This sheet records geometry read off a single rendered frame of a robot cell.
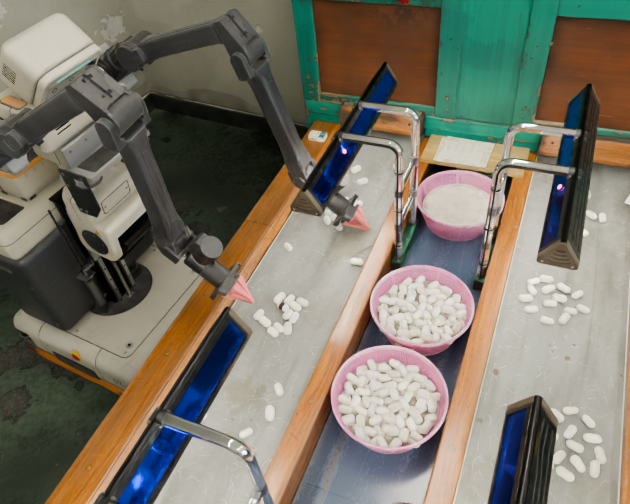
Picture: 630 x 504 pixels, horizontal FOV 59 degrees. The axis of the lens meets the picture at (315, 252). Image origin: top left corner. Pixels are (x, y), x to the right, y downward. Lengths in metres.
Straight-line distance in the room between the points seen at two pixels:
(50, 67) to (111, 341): 1.06
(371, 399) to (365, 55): 1.15
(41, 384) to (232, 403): 1.37
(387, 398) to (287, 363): 0.26
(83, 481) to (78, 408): 1.11
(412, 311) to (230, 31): 0.84
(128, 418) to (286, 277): 0.56
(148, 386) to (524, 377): 0.90
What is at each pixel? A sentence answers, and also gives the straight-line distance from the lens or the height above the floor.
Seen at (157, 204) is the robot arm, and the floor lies 1.13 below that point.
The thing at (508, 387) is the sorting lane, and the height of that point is 0.74.
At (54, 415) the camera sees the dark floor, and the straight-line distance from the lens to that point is 2.52.
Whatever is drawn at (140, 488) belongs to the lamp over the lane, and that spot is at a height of 1.08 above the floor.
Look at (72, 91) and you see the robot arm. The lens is 1.20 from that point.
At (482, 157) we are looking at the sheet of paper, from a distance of 1.94.
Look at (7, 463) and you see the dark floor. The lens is 2.51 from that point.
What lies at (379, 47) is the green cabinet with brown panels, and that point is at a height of 1.06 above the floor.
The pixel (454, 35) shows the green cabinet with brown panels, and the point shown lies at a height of 1.13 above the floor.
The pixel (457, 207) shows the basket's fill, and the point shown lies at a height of 0.74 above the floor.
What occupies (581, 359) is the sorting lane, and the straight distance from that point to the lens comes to 1.49.
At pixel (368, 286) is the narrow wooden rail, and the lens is 1.53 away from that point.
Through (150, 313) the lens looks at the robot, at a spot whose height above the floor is 0.28.
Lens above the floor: 1.93
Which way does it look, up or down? 46 degrees down
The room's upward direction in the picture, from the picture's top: 8 degrees counter-clockwise
